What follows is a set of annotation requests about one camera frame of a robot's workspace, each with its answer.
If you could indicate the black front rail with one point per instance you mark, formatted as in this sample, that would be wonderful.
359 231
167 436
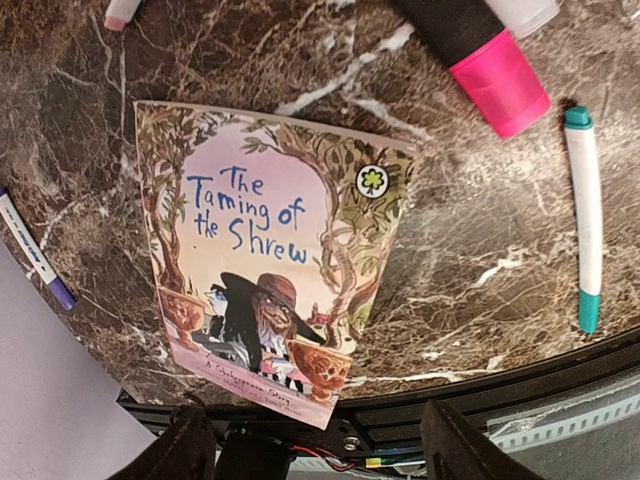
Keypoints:
481 369

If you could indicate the white pink-tipped marker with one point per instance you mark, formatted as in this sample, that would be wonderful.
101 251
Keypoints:
119 13

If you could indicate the white slotted cable duct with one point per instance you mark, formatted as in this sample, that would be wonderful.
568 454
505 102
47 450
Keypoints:
567 428

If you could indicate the pastel yellow pink highlighter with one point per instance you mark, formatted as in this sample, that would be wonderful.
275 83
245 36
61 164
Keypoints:
524 17

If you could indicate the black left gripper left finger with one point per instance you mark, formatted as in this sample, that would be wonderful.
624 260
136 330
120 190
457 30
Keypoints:
187 450

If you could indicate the small circuit board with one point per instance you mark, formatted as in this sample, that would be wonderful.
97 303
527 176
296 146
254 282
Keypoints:
405 464

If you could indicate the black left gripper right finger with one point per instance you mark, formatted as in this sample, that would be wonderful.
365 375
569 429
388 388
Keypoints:
455 449

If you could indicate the Taming of the Shrew book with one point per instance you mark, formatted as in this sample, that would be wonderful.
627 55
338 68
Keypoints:
269 237

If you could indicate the white teal marker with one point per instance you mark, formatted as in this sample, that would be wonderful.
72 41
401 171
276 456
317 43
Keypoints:
584 164

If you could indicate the black pink highlighter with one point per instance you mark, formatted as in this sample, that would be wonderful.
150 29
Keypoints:
482 56

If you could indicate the white purple marker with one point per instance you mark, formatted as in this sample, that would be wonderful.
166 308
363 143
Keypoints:
34 254

